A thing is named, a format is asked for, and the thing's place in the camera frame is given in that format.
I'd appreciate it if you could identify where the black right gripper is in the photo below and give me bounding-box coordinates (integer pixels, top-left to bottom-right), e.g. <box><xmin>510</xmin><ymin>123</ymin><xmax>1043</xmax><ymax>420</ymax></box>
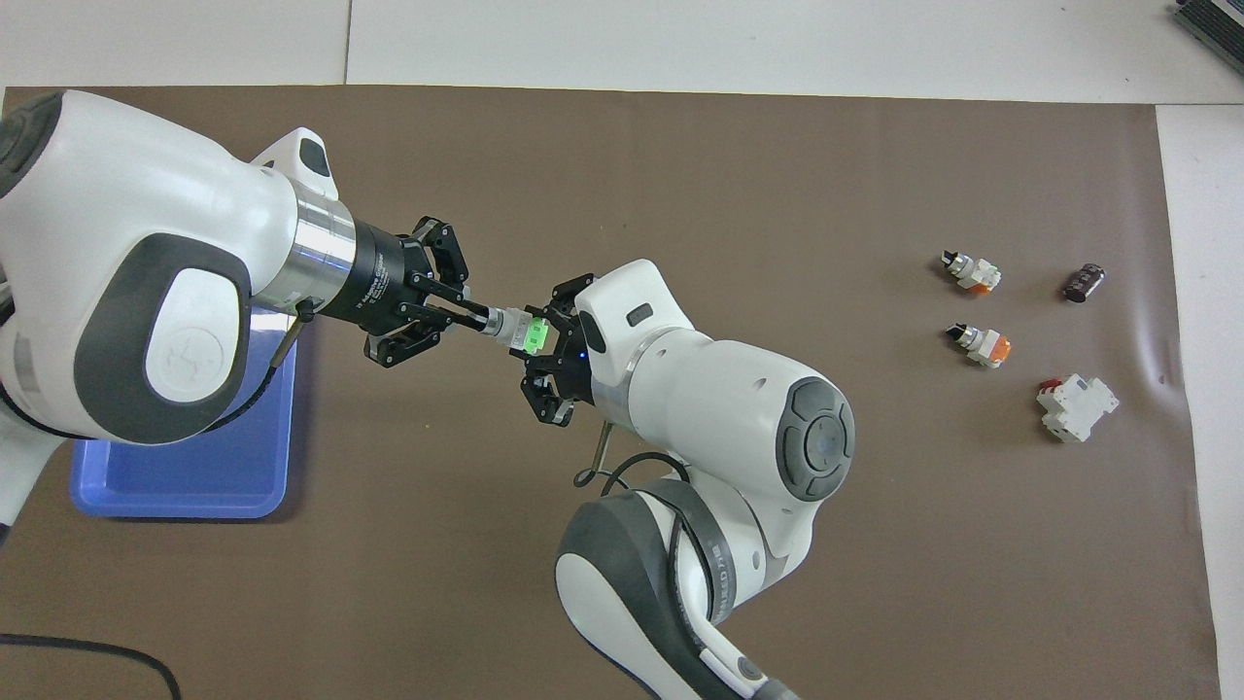
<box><xmin>520</xmin><ymin>274</ymin><xmax>604</xmax><ymax>429</ymax></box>

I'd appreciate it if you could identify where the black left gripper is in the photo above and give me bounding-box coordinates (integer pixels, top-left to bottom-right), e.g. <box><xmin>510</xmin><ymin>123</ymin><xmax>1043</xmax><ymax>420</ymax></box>
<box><xmin>319</xmin><ymin>216</ymin><xmax>492</xmax><ymax>370</ymax></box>

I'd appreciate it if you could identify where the selector switch with glowing block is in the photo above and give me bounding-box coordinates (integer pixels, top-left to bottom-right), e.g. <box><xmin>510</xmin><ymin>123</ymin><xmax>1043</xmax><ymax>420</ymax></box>
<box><xmin>483</xmin><ymin>305</ymin><xmax>553</xmax><ymax>357</ymax></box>

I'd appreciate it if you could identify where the brown table mat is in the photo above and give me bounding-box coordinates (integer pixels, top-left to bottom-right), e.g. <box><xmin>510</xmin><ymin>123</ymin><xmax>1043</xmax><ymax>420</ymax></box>
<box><xmin>0</xmin><ymin>86</ymin><xmax>1224</xmax><ymax>700</ymax></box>

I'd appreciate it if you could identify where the blue plastic tray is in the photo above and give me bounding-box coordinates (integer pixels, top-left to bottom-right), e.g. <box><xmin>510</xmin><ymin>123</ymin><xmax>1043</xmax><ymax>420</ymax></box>
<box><xmin>70</xmin><ymin>311</ymin><xmax>297</xmax><ymax>519</ymax></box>

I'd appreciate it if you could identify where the white circuit breaker red lever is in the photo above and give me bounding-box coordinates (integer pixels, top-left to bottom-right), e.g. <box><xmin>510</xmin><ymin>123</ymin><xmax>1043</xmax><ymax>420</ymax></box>
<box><xmin>1036</xmin><ymin>374</ymin><xmax>1121</xmax><ymax>444</ymax></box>

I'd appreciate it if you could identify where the dark cylindrical capacitor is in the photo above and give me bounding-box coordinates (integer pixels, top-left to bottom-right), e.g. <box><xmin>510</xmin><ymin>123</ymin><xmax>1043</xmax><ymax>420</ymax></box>
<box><xmin>1062</xmin><ymin>262</ymin><xmax>1107</xmax><ymax>303</ymax></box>

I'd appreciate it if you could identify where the dark grey ribbed device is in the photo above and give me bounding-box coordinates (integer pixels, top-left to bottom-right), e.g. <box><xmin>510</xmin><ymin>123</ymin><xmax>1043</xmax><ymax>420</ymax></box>
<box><xmin>1171</xmin><ymin>0</ymin><xmax>1244</xmax><ymax>74</ymax></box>

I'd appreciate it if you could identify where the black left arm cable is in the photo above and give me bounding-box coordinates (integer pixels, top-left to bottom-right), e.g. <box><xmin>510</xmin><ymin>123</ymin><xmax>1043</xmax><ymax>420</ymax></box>
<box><xmin>0</xmin><ymin>299</ymin><xmax>314</xmax><ymax>700</ymax></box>

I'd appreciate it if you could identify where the upper orange push button switch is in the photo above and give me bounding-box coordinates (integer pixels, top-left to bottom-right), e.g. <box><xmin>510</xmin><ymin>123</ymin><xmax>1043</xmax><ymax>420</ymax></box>
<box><xmin>939</xmin><ymin>250</ymin><xmax>1003</xmax><ymax>296</ymax></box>

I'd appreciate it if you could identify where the selector switch with orange block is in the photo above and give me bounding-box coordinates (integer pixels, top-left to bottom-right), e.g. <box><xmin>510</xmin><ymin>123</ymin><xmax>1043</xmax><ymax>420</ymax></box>
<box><xmin>944</xmin><ymin>322</ymin><xmax>1013</xmax><ymax>370</ymax></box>

